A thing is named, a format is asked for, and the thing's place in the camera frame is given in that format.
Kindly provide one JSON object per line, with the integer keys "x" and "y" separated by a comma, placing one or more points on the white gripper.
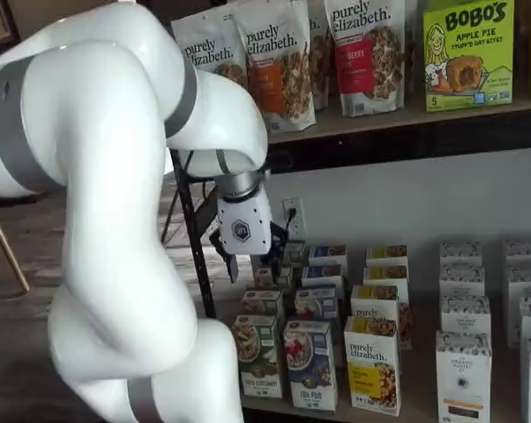
{"x": 248, "y": 229}

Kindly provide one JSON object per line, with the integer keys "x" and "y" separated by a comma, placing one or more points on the blue white oatmeal box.
{"x": 309, "y": 365}
{"x": 316, "y": 304}

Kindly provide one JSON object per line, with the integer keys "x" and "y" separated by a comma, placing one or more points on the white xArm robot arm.
{"x": 93, "y": 176}

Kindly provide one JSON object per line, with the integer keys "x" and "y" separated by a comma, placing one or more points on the green granola cereal box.
{"x": 295, "y": 252}
{"x": 261, "y": 302}
{"x": 263, "y": 278}
{"x": 256, "y": 357}

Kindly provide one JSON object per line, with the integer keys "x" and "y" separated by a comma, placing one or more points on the blue purely elizabeth box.
{"x": 320, "y": 275}
{"x": 329, "y": 254}

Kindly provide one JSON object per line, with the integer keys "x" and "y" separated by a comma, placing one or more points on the yellow purely elizabeth box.
{"x": 385, "y": 275}
{"x": 386, "y": 254}
{"x": 371, "y": 365}
{"x": 373, "y": 304}

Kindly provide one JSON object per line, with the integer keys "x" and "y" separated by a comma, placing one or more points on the black metal shelf rack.
{"x": 380, "y": 141}

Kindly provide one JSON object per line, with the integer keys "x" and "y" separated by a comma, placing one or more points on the green Bobo's apple pie box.
{"x": 468, "y": 53}

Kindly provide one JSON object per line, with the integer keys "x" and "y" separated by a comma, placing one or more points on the orange label granola bag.
{"x": 274, "y": 39}
{"x": 320, "y": 57}

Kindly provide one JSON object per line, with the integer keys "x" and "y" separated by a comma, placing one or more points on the blue label granola bag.
{"x": 204, "y": 48}

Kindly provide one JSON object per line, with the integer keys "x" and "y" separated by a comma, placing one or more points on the white stool wooden legs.
{"x": 9, "y": 260}

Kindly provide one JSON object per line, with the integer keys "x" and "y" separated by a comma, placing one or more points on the red label granola bag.
{"x": 362, "y": 17}

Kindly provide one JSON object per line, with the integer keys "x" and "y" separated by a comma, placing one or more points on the white wall outlet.
{"x": 301, "y": 227}

